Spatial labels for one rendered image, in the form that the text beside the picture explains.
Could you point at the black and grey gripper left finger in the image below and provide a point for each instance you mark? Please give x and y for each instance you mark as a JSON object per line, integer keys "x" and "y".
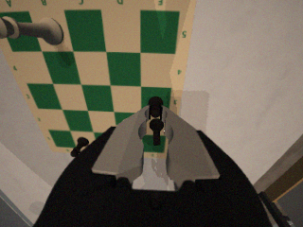
{"x": 118, "y": 152}

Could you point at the green and cream chessboard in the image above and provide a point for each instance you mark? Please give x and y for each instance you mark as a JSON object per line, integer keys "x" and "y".
{"x": 115, "y": 55}

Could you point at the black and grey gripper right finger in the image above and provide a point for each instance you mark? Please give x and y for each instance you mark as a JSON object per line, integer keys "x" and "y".
{"x": 194, "y": 156}

